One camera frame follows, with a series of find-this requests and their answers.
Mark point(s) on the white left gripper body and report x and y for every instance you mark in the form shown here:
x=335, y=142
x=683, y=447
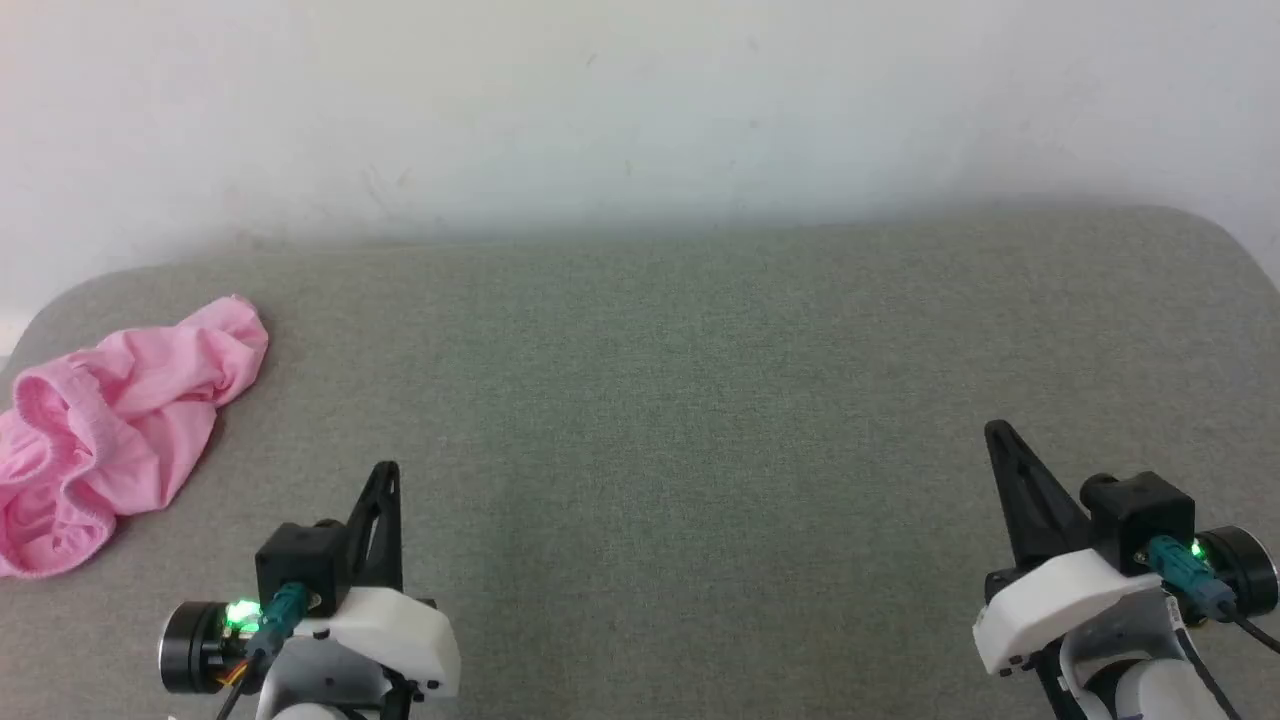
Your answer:
x=400, y=635

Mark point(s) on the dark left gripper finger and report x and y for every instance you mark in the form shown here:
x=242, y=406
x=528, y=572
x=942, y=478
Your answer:
x=388, y=560

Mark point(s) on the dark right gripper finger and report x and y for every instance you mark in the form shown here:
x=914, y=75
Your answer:
x=1040, y=520

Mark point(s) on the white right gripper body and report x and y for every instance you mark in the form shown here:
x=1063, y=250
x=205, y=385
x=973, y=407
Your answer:
x=1060, y=595

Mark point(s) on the pink shorts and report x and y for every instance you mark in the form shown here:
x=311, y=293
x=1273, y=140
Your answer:
x=120, y=420

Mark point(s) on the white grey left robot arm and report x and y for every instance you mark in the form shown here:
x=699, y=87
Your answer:
x=320, y=685

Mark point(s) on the black round right gripper motor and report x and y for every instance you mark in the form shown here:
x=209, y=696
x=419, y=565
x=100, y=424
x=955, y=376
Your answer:
x=1250, y=570

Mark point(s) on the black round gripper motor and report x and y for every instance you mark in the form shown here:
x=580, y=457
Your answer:
x=190, y=650
x=1250, y=570

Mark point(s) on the black round left gripper motor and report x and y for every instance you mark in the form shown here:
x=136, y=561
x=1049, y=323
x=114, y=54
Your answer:
x=190, y=650

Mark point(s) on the grey fabric sofa cushion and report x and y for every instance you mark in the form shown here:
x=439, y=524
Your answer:
x=640, y=400

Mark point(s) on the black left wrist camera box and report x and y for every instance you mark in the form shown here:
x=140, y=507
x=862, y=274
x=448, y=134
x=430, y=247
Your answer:
x=300, y=560

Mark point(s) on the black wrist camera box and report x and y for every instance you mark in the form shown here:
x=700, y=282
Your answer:
x=1140, y=515
x=300, y=560

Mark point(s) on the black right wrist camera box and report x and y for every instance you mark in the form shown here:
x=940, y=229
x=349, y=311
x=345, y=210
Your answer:
x=1140, y=515

